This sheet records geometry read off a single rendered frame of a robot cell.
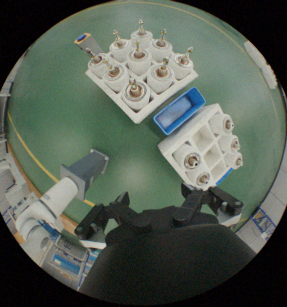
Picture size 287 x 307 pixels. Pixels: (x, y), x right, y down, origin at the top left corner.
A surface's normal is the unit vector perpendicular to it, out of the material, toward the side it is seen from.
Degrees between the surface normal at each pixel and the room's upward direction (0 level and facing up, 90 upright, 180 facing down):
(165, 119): 0
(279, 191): 90
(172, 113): 0
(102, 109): 0
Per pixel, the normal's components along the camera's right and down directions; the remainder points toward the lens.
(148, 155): -0.03, 0.28
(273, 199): -0.90, -0.42
